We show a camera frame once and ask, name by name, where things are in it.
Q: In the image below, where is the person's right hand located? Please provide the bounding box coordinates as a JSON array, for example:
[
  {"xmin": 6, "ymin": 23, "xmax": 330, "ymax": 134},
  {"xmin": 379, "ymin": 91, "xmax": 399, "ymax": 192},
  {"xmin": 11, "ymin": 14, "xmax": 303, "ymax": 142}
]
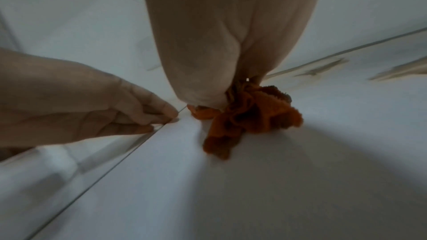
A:
[{"xmin": 136, "ymin": 0, "xmax": 326, "ymax": 109}]

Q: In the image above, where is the red cleaning cloth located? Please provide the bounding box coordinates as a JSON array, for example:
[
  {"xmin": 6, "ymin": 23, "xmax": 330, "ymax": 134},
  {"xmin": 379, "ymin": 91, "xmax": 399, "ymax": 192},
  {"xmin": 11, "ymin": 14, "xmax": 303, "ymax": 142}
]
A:
[{"xmin": 186, "ymin": 80, "xmax": 304, "ymax": 160}]

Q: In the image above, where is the blank white wall plate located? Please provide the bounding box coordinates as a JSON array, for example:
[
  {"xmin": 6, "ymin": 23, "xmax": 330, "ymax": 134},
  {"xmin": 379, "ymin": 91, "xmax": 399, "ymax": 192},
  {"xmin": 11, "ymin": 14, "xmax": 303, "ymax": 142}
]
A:
[{"xmin": 135, "ymin": 35, "xmax": 161, "ymax": 72}]

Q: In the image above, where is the person's left hand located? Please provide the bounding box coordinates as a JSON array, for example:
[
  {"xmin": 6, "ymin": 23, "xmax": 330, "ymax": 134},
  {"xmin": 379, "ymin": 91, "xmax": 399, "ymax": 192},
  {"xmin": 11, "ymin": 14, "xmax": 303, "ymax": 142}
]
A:
[{"xmin": 0, "ymin": 48, "xmax": 181, "ymax": 153}]

